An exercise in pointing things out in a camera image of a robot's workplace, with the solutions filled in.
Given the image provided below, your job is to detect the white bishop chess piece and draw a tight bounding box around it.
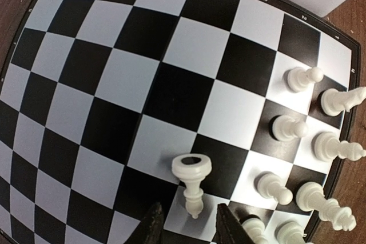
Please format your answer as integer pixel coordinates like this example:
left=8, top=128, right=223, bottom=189
left=276, top=221, right=306, bottom=244

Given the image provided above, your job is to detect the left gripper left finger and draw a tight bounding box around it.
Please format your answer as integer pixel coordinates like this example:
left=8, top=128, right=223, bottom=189
left=135, top=202, right=164, bottom=243

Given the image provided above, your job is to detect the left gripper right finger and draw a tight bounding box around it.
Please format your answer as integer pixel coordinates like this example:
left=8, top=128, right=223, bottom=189
left=216, top=203, right=254, bottom=244

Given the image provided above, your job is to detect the white queen chess piece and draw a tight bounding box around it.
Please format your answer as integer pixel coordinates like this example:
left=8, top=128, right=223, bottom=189
left=296, top=182, right=356, bottom=231

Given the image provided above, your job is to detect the black grey chess board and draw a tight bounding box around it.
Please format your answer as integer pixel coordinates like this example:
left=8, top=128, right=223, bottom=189
left=1, top=0, right=361, bottom=243

